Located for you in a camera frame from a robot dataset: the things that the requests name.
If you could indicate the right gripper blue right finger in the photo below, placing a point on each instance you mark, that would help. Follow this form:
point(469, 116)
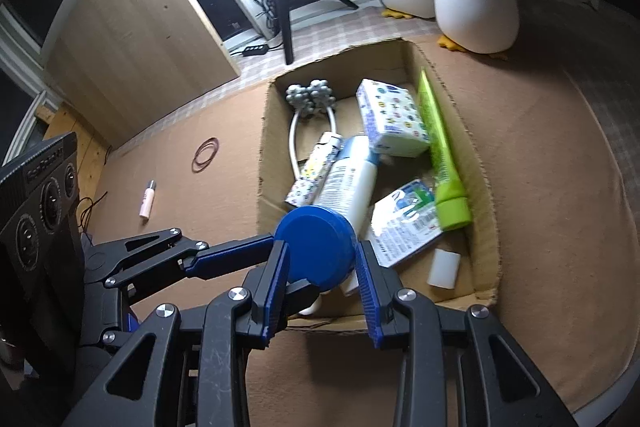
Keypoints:
point(378, 286)

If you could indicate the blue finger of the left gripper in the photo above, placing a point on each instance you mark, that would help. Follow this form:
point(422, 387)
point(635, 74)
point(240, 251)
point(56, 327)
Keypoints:
point(299, 296)
point(215, 261)

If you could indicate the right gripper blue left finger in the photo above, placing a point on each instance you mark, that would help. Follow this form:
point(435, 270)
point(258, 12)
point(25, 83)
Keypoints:
point(260, 318)

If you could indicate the blue round lid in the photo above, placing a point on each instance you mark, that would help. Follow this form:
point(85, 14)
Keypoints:
point(321, 246)

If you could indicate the white printed packet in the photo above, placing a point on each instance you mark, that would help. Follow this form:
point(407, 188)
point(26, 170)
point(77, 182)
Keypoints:
point(403, 223)

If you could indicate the white blue lotion bottle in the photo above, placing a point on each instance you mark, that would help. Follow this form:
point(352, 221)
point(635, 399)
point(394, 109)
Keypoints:
point(349, 185)

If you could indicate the patterned lighter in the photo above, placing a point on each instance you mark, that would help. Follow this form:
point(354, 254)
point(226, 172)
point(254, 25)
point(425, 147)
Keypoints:
point(314, 171)

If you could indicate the lime green tube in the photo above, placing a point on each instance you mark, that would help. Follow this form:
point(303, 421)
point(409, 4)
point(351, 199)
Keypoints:
point(451, 200)

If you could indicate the dotted tissue pack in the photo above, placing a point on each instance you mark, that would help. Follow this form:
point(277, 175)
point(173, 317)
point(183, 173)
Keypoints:
point(390, 120)

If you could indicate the grey ball white massager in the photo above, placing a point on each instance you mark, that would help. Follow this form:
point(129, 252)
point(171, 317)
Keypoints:
point(307, 102)

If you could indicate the white small block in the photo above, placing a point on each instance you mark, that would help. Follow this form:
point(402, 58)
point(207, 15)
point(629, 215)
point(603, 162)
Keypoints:
point(444, 269)

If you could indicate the small pink bottle grey cap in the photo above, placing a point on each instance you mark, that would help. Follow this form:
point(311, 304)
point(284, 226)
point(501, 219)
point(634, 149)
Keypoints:
point(147, 201)

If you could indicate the dark rubber bands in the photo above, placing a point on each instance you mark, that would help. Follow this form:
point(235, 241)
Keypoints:
point(205, 154)

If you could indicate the black power strip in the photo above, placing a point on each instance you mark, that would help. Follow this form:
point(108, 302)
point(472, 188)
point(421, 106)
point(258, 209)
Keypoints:
point(258, 50)

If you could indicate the light wood headboard panel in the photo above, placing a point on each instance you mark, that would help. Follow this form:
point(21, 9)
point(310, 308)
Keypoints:
point(124, 64)

